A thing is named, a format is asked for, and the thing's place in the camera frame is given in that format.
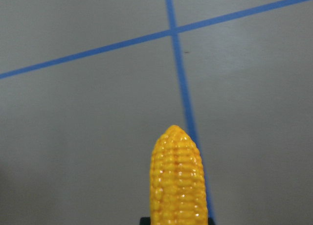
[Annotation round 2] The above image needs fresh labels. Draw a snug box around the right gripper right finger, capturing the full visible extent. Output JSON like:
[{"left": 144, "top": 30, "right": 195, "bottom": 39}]
[{"left": 208, "top": 217, "right": 216, "bottom": 225}]

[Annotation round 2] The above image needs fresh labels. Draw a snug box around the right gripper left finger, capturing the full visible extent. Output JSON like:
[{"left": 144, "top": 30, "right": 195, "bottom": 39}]
[{"left": 139, "top": 217, "right": 151, "bottom": 225}]

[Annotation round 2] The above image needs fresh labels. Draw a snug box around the yellow plastic corn cob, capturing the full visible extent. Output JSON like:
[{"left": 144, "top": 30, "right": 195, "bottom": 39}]
[{"left": 150, "top": 125, "right": 209, "bottom": 225}]

